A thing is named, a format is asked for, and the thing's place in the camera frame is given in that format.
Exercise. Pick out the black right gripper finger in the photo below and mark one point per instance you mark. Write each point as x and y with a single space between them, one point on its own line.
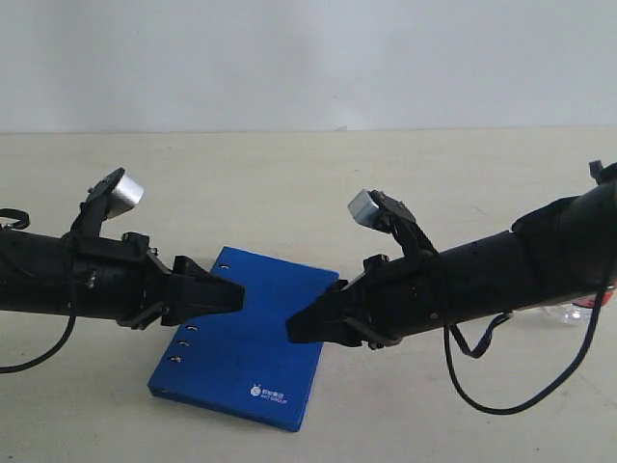
341 314

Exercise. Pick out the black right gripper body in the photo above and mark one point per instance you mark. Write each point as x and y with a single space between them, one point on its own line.
389 301

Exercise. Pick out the clear bottle with red label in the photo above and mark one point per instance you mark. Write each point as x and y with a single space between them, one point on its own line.
574 312

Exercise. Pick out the blue ring binder notebook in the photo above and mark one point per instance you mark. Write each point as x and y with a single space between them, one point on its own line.
242 364

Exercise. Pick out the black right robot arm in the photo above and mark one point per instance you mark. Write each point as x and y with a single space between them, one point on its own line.
558 253

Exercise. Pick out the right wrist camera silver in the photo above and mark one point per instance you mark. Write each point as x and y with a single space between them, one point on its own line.
377 211

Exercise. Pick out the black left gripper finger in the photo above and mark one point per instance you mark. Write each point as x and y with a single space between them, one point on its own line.
191 292

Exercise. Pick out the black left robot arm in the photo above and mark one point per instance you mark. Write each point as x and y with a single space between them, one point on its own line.
31 273

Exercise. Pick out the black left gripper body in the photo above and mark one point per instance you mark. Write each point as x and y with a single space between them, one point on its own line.
120 280

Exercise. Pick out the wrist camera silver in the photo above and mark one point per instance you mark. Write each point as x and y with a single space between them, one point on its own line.
119 192
377 211

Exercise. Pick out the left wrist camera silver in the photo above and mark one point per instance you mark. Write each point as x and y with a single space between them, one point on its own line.
119 192

